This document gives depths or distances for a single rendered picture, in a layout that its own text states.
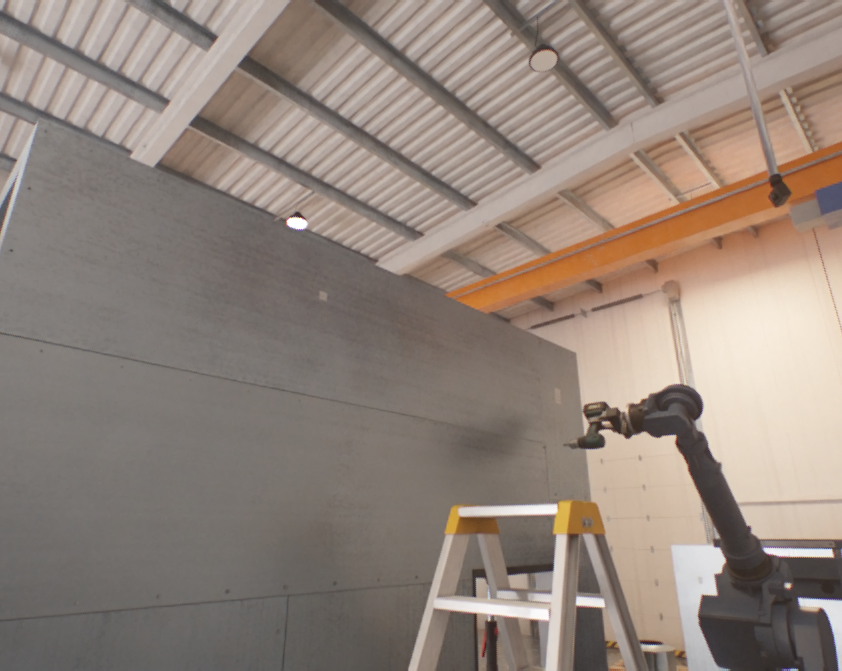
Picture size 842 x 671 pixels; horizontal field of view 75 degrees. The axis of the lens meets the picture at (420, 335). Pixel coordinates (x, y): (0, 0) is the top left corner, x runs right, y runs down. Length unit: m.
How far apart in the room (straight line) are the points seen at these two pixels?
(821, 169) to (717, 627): 7.32
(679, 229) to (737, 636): 7.36
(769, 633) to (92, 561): 2.46
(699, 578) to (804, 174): 5.54
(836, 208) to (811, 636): 6.79
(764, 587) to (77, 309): 2.73
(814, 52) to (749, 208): 2.03
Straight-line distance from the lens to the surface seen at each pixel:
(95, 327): 1.52
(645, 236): 9.74
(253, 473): 1.62
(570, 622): 1.34
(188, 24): 8.09
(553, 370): 2.92
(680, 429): 2.44
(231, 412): 1.61
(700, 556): 8.09
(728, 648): 3.02
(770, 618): 2.88
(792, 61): 8.86
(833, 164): 9.34
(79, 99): 9.62
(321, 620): 1.77
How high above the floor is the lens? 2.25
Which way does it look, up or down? 20 degrees up
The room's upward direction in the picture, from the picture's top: straight up
